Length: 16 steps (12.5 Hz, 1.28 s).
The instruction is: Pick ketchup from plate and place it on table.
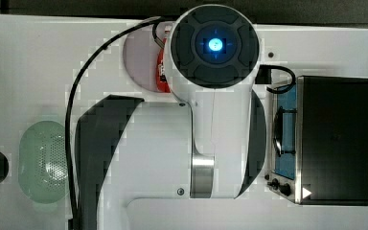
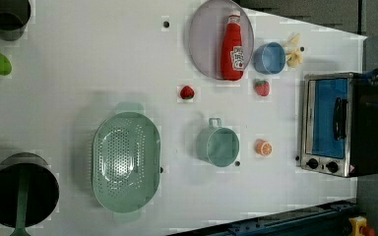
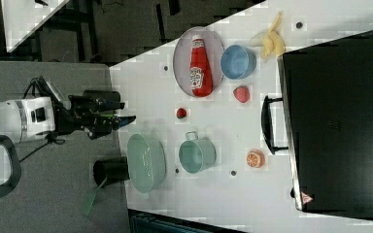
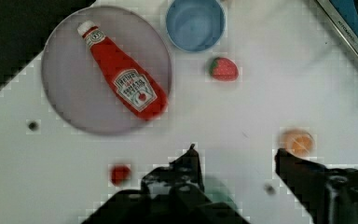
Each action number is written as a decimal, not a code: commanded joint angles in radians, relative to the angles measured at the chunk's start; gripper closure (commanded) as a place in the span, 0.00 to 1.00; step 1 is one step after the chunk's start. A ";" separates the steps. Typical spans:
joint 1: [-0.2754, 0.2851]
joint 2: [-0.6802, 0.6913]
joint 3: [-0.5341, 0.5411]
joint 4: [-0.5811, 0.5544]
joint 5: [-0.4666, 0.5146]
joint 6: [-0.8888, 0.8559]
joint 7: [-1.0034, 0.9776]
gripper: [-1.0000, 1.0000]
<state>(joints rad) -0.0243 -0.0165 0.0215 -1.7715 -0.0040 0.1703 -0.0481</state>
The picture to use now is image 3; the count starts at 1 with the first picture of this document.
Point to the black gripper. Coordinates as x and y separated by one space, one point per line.
87 113

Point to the red ketchup bottle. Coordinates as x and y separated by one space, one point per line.
201 81

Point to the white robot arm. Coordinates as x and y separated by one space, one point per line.
48 118

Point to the grey round plate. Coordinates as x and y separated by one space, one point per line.
182 57

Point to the green perforated colander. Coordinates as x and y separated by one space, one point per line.
146 162

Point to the black cylindrical cup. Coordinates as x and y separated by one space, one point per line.
110 171

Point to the small red strawberry toy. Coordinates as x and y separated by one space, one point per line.
181 113

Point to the green spatula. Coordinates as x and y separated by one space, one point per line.
90 198

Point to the green mug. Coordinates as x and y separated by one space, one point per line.
197 154

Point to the large red strawberry toy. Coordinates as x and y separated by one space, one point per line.
242 94

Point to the orange half toy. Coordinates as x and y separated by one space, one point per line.
255 158

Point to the peeled banana toy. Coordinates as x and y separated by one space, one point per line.
269 40

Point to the black toaster oven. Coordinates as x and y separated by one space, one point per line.
327 96

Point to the blue metal frame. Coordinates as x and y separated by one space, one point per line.
148 223

